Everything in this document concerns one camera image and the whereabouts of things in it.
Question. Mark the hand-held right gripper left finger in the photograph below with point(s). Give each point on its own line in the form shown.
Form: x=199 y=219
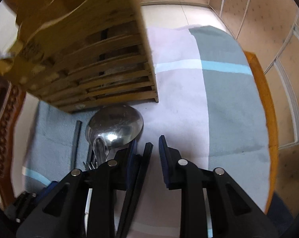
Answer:
x=130 y=161

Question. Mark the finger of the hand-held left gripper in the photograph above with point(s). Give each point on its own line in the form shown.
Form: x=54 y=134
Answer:
x=25 y=205

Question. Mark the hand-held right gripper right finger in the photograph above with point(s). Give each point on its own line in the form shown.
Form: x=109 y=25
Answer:
x=163 y=163

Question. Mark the black chopstick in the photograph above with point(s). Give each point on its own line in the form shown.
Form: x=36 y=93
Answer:
x=76 y=143
x=139 y=178

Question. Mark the large steel ladle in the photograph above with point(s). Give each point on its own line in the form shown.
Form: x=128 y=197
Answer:
x=114 y=126

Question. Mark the slatted wooden utensil holder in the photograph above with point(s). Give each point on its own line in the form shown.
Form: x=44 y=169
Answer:
x=102 y=62

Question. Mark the steel fork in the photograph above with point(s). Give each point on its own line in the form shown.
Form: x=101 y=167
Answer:
x=89 y=166

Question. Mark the pink and grey printed towel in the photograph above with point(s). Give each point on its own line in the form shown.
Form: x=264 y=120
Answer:
x=184 y=91

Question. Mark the carved wooden furniture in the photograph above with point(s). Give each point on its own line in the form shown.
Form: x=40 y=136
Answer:
x=5 y=129

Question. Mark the person's dark blue trousers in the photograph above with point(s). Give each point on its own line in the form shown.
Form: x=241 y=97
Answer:
x=280 y=210

